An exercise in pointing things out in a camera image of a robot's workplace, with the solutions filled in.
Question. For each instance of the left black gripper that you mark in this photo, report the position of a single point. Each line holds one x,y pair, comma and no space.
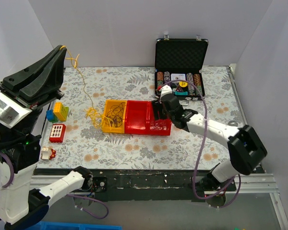
30,96

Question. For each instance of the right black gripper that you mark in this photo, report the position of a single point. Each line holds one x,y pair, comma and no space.
163,105

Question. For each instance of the red double plastic bin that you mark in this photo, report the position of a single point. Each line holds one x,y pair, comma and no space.
139,120

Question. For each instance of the yellow plastic bin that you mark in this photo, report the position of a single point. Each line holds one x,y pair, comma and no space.
113,120

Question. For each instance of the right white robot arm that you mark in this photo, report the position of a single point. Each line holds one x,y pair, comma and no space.
245,148

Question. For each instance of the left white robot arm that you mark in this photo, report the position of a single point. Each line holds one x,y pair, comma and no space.
20,206

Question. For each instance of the yellow dealer button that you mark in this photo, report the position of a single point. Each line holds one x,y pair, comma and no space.
183,84

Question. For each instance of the blue toy brick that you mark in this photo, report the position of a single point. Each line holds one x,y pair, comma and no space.
51,117

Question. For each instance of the yellow green toy bricks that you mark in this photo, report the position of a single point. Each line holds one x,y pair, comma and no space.
60,111

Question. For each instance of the black poker chip case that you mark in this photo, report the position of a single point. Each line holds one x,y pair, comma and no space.
180,59

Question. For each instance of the red white grid toy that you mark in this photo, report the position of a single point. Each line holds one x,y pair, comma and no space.
57,133

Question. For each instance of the black microphone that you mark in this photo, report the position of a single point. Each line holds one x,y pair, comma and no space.
233,123

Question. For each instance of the floral table mat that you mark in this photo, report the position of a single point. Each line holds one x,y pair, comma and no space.
86,146

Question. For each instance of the small red white toy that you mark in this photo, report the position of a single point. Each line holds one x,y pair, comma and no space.
47,154

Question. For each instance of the blue tray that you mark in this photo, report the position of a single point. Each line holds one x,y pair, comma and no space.
71,226

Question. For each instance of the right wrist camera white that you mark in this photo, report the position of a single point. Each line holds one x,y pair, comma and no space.
164,91

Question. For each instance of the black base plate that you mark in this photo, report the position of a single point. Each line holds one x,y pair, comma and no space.
141,185

